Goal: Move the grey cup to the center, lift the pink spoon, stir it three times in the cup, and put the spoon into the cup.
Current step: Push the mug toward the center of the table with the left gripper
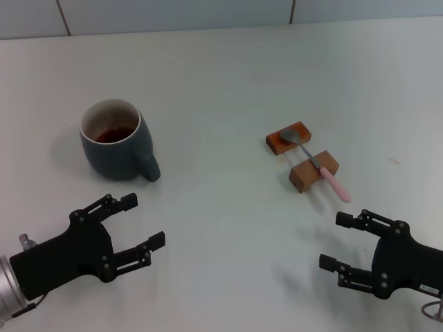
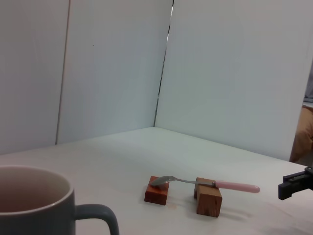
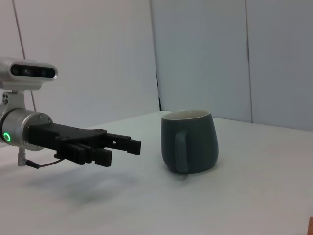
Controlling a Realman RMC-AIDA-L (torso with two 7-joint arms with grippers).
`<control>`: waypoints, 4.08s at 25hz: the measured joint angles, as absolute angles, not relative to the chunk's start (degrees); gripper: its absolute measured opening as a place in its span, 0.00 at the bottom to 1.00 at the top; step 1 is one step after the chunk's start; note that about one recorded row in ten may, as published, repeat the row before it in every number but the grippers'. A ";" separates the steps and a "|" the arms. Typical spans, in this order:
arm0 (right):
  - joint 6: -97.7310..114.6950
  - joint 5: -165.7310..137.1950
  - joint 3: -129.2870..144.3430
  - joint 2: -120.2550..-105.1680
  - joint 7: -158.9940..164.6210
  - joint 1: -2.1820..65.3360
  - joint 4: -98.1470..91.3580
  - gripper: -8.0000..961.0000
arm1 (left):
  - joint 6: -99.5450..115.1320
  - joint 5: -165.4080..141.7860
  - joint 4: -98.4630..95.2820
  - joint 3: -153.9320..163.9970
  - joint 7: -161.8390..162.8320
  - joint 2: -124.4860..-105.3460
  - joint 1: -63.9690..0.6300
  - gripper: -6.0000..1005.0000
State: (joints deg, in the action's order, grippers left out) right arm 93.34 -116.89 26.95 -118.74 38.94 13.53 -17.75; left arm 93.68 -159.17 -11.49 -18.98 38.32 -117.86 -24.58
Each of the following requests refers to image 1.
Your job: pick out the reddish flat wooden block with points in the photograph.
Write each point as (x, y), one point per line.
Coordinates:
(277, 143)

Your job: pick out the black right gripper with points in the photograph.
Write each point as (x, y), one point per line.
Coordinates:
(405, 263)

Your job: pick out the grey ceramic mug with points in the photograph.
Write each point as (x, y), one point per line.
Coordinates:
(110, 152)

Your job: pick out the dark brown coffee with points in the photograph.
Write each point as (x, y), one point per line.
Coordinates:
(112, 135)

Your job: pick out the light arched wooden block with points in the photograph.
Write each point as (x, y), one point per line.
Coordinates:
(304, 174)

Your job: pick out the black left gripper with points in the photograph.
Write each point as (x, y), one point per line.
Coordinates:
(69, 254)

